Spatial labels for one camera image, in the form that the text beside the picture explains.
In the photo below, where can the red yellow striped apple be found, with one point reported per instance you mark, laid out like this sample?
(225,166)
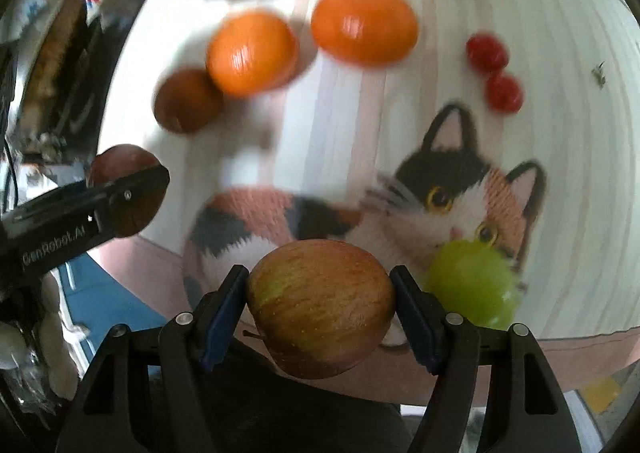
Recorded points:
(320,308)

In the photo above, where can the blue cloth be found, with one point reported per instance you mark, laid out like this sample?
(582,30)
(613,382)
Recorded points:
(107,303)

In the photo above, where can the yellow flat object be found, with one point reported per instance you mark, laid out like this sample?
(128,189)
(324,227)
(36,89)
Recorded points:
(600,393)

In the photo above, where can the brown round fruit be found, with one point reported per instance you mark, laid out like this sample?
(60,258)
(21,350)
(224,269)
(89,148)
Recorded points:
(186,100)

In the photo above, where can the green round fruit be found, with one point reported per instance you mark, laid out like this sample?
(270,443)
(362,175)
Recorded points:
(470,283)

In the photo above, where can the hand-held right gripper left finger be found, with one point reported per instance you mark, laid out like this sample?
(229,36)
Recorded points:
(223,318)

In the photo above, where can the dark red apple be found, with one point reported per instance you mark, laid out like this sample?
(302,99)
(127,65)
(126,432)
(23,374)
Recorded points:
(122,158)

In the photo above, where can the red cherry tomato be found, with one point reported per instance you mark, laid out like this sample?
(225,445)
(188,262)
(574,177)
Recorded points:
(505,92)
(486,52)

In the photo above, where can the orange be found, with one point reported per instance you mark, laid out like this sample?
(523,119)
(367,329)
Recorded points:
(364,23)
(251,53)

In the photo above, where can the small green stem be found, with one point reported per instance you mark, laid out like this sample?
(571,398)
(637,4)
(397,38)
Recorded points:
(599,74)

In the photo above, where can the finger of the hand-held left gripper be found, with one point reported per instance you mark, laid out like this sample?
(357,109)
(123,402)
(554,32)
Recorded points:
(127,200)

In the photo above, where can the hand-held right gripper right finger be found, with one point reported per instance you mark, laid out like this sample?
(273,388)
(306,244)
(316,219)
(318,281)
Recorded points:
(416,320)

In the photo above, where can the black and brown bag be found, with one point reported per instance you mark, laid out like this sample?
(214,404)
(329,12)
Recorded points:
(60,73)

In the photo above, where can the cat print round mat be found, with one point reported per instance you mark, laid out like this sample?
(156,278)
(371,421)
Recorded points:
(350,133)

